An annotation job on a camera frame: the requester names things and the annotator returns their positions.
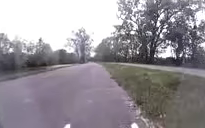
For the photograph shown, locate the lone tall tree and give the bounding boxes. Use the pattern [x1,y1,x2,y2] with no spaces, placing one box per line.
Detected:
[65,27,94,64]

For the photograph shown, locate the reddish grey asphalt path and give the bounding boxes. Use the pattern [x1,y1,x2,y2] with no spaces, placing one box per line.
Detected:
[0,62,141,128]

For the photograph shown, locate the row of tall trees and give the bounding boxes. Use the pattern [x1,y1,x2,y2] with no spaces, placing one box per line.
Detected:
[93,0,205,67]

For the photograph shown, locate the grass strip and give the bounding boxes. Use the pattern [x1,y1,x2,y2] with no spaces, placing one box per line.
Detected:
[98,62,205,128]

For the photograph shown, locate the row of bushy trees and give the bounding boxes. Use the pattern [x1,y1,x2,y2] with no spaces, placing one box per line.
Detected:
[0,29,78,72]

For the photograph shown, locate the grey road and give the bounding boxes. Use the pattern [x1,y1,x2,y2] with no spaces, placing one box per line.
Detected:
[118,62,205,80]

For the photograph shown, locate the grass verge with ditch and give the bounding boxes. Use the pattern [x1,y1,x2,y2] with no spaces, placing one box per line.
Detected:
[0,63,78,85]

